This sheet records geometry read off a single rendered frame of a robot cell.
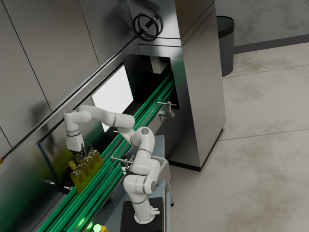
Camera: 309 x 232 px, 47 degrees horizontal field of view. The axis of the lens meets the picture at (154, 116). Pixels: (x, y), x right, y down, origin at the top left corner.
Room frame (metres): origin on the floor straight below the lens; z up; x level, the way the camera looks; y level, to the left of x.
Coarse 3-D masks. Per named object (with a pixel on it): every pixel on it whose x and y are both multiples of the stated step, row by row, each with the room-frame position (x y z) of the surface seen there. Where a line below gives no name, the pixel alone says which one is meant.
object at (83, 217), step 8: (120, 168) 1.70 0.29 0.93; (112, 176) 1.62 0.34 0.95; (104, 184) 1.56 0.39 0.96; (112, 184) 1.60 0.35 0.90; (104, 192) 1.54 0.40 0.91; (96, 200) 1.47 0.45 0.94; (88, 208) 1.42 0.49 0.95; (96, 208) 1.46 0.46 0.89; (80, 216) 1.36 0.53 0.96; (88, 216) 1.40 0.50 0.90; (72, 224) 1.32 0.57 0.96; (80, 224) 1.35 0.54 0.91
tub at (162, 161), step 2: (152, 156) 1.84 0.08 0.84; (154, 156) 1.83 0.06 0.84; (150, 158) 1.84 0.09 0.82; (152, 158) 1.83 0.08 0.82; (154, 158) 1.82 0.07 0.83; (156, 158) 1.82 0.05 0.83; (158, 158) 1.81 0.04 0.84; (160, 158) 1.80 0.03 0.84; (162, 158) 1.79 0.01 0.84; (164, 158) 1.79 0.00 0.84; (158, 160) 1.81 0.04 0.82; (160, 160) 1.80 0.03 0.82; (162, 160) 1.79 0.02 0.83; (164, 160) 1.78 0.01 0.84; (160, 162) 1.80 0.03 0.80; (162, 162) 1.79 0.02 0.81; (164, 162) 1.75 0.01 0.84; (132, 164) 1.81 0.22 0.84; (160, 164) 1.80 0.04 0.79; (162, 164) 1.79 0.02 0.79; (164, 164) 1.73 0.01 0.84; (130, 166) 1.79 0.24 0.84; (160, 166) 1.80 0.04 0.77; (162, 166) 1.72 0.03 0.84; (130, 168) 1.77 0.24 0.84; (160, 168) 1.70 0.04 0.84; (130, 170) 1.75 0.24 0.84; (160, 170) 1.69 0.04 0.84
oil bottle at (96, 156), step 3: (96, 150) 1.74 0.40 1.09; (90, 153) 1.72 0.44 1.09; (93, 153) 1.71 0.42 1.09; (96, 153) 1.72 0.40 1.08; (93, 156) 1.70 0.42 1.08; (96, 156) 1.71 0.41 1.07; (99, 156) 1.73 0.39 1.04; (96, 159) 1.70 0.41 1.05; (99, 159) 1.72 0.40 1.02; (96, 162) 1.70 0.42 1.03; (99, 162) 1.71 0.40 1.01; (102, 162) 1.73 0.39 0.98; (96, 165) 1.70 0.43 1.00; (99, 165) 1.71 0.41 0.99; (102, 165) 1.72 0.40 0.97; (99, 168) 1.70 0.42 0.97
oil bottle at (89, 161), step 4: (88, 156) 1.69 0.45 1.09; (84, 160) 1.67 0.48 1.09; (88, 160) 1.67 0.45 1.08; (92, 160) 1.68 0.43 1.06; (88, 164) 1.65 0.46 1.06; (92, 164) 1.67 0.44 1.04; (92, 168) 1.66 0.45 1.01; (96, 168) 1.69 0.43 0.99; (92, 172) 1.66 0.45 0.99; (96, 172) 1.68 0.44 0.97
